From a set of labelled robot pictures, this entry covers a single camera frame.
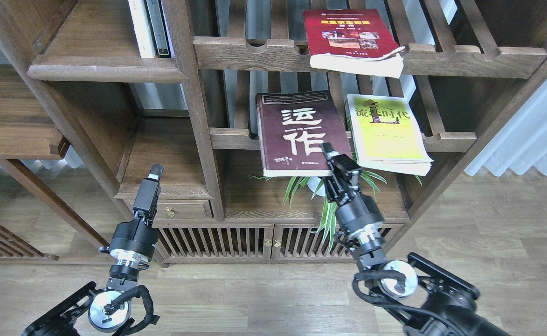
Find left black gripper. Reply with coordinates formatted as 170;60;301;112
99;164;164;264

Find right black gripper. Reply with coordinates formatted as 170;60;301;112
320;142;384;234

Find dark maroon book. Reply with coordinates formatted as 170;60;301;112
256;90;352;177

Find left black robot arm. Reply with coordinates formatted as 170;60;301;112
22;164;163;336

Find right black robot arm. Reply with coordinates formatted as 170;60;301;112
321;143;506;336

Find white plant pot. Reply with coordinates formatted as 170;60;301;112
307;176;326;198

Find green spider plant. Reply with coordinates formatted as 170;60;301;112
251;159;423;252

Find yellow green book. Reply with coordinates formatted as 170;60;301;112
346;94;433;176

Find dark wooden bookshelf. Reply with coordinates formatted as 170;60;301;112
0;0;547;262

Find red book white pages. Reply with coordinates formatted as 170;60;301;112
303;9;404;78

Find wooden side table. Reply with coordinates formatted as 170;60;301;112
0;64;113;265

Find white curtain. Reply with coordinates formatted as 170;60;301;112
465;79;547;176

